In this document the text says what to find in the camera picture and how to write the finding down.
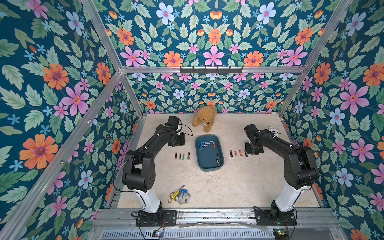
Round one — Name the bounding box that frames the teal plastic storage tray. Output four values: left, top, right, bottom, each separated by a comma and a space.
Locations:
195, 135, 225, 172

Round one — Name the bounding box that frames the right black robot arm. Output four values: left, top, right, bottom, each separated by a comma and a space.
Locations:
244, 124, 320, 216

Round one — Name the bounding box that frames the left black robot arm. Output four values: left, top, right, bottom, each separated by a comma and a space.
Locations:
122, 116, 186, 215

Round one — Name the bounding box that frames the brown teddy bear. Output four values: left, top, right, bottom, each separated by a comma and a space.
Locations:
192, 106, 218, 133

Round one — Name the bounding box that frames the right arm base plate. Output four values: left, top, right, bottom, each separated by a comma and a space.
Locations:
253, 206, 297, 226

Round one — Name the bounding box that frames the black wall hook rail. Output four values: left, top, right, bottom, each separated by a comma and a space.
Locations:
179, 67, 243, 75

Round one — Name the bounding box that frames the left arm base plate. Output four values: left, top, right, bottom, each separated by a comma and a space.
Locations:
132, 210, 178, 227

